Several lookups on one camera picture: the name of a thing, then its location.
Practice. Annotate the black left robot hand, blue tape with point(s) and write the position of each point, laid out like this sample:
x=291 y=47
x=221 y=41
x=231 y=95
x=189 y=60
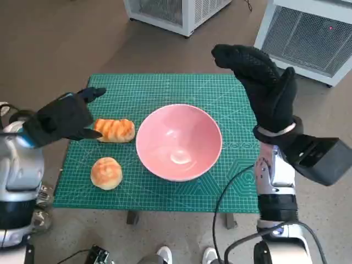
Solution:
x=60 y=121

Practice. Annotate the right robot hand, black glove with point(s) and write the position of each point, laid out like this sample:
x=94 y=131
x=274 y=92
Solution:
x=269 y=93

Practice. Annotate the long striped toy bread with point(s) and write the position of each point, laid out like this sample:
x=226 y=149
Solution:
x=115 y=130

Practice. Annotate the round toy bread bun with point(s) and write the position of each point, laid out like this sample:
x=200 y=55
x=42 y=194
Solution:
x=106 y=173

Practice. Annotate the pink bowl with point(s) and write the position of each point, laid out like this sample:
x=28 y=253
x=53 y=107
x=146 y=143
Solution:
x=178 y=137

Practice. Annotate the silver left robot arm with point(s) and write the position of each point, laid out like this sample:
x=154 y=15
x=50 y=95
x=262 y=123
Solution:
x=19 y=170

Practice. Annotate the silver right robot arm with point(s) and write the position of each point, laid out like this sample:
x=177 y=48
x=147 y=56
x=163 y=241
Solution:
x=277 y=178

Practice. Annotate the person's white shoe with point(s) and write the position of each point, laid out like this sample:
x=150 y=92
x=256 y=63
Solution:
x=2 y=110

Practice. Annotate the white mesh cabinet, red light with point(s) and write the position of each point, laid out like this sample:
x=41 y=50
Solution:
x=305 y=38

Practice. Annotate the person's grey shoe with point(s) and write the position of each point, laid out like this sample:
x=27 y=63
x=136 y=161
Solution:
x=41 y=217

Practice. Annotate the green cutting mat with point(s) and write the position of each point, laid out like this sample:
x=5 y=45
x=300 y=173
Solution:
x=154 y=90

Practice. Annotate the black table leg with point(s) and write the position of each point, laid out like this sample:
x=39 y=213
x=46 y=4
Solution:
x=132 y=217
x=231 y=220

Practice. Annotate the black electronic box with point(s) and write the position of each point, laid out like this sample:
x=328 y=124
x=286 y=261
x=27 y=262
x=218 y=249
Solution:
x=100 y=255

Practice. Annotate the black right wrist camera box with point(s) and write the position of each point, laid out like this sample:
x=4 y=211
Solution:
x=321 y=159

